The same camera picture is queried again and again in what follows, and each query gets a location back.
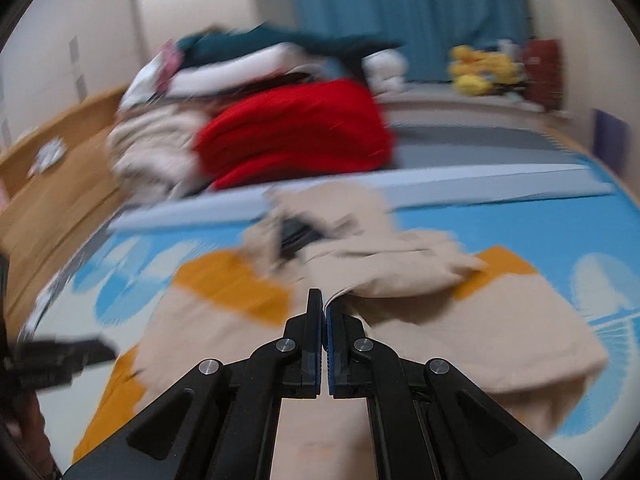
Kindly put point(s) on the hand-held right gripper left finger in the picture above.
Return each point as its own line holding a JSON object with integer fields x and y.
{"x": 315, "y": 362}

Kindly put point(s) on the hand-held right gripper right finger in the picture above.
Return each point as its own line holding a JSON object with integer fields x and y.
{"x": 331, "y": 342}

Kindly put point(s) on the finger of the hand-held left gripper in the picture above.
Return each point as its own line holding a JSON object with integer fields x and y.
{"x": 65, "y": 355}

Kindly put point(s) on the beige and orange jacket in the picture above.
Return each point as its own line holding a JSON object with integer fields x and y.
{"x": 450, "y": 340}

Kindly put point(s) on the person's left hand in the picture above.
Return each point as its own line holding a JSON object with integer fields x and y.
{"x": 32, "y": 425}

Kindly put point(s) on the wooden bed headboard shelf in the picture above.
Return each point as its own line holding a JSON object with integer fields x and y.
{"x": 55, "y": 210}

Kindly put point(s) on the white packet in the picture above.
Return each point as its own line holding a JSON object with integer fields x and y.
{"x": 47, "y": 157}

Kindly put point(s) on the red knit sweater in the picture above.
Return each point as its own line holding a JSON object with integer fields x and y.
{"x": 295, "y": 130}

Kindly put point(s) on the cream fluffy sweater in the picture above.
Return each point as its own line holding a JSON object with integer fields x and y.
{"x": 150, "y": 155}

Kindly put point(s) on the grey striped bed sheet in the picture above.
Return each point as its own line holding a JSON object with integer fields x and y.
{"x": 475, "y": 140}

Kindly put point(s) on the blue printed blanket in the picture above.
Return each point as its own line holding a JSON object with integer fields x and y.
{"x": 550, "y": 220}

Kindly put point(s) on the white folded garment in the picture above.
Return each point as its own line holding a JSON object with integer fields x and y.
{"x": 240, "y": 67}

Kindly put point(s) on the pink and white garment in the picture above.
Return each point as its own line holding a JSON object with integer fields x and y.
{"x": 150, "y": 75}

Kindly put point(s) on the teal garment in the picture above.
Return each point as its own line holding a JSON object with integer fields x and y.
{"x": 260, "y": 40}

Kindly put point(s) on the yellow plush toy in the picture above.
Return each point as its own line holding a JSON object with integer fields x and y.
{"x": 482, "y": 70}

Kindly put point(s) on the white wardrobe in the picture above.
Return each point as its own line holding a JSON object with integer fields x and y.
{"x": 100, "y": 20}

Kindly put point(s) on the dark red bag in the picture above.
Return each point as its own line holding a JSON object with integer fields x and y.
{"x": 542, "y": 75}

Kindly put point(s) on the blue curtain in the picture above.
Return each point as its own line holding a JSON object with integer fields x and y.
{"x": 410, "y": 10}

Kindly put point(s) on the purple box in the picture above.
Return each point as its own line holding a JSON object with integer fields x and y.
{"x": 610, "y": 142}

